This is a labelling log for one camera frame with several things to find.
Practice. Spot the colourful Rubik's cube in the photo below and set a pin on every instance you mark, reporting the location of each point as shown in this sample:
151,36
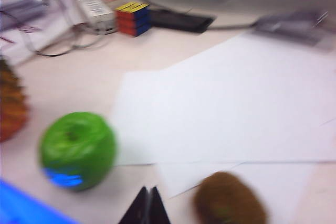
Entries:
132,19

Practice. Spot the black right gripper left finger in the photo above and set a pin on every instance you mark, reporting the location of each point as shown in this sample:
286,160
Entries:
139,211

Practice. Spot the green plastic apple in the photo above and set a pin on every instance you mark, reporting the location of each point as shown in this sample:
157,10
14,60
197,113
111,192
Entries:
78,150

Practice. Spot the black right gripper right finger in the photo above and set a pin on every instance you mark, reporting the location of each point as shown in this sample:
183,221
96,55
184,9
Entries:
158,211

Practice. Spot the white paper sheet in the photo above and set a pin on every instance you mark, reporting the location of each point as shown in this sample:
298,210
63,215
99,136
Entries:
223,103

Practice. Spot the white power strip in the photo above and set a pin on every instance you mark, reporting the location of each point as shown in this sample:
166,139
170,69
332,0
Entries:
95,11

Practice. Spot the plastic pineapple with green crown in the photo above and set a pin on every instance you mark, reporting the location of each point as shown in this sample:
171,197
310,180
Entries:
11,108

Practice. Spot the black flat tray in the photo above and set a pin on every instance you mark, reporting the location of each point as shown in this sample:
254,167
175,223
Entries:
183,20

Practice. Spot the white document pile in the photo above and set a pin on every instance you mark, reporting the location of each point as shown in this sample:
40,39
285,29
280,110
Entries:
31,11

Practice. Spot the brown kiwi fruit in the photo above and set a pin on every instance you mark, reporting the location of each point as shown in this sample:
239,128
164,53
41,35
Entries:
228,200

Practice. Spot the grey stapler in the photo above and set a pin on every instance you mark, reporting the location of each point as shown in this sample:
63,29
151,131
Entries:
288,26

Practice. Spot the blue table edge strip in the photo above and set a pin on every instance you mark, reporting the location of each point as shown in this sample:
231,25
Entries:
23,205

